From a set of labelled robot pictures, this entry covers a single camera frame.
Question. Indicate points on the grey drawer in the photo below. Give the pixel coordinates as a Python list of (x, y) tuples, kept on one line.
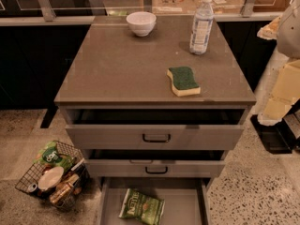
[(155, 163), (185, 200), (157, 129)]

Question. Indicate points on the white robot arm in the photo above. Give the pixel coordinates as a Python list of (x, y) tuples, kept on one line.
[(285, 29)]

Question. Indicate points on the grey middle drawer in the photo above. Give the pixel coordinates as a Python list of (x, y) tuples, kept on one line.
[(155, 163)]

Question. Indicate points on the white ceramic bowl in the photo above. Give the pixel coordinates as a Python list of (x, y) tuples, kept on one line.
[(141, 23)]

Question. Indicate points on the black wire basket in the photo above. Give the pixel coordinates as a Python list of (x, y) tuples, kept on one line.
[(36, 170)]

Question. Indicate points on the clear plastic water bottle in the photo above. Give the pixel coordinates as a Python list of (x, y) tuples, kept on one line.
[(201, 27)]

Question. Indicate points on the green snack bag in basket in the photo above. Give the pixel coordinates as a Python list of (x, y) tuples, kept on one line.
[(50, 155)]

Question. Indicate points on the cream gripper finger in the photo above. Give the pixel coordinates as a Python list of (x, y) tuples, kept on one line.
[(269, 31), (272, 110)]

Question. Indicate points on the white bowl in basket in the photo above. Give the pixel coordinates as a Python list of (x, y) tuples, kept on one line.
[(51, 178)]

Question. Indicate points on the brown snack packet in basket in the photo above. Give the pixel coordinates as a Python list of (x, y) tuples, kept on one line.
[(63, 189)]

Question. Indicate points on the grey top drawer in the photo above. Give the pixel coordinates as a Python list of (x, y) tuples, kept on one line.
[(157, 129)]

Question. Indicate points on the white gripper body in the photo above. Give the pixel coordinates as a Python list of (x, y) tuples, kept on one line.
[(290, 37)]

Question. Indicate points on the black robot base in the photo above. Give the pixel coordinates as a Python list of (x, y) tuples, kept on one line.
[(284, 136)]

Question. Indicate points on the soda can in basket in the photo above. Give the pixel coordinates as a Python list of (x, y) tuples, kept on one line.
[(32, 188)]

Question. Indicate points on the grey bottom drawer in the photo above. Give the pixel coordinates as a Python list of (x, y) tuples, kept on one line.
[(185, 200)]

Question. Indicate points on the grey drawer cabinet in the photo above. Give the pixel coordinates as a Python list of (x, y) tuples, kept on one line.
[(114, 69)]

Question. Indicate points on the green and yellow sponge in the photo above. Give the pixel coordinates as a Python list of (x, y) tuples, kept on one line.
[(183, 82)]

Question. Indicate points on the green jalapeno chip bag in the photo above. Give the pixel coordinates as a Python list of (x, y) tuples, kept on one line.
[(144, 208)]

